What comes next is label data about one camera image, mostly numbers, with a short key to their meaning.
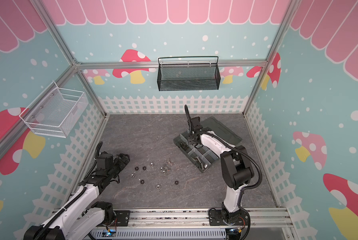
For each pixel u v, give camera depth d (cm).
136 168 92
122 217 74
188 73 93
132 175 88
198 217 76
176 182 86
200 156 92
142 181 87
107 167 66
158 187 84
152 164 92
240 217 73
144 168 92
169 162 93
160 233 71
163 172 89
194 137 67
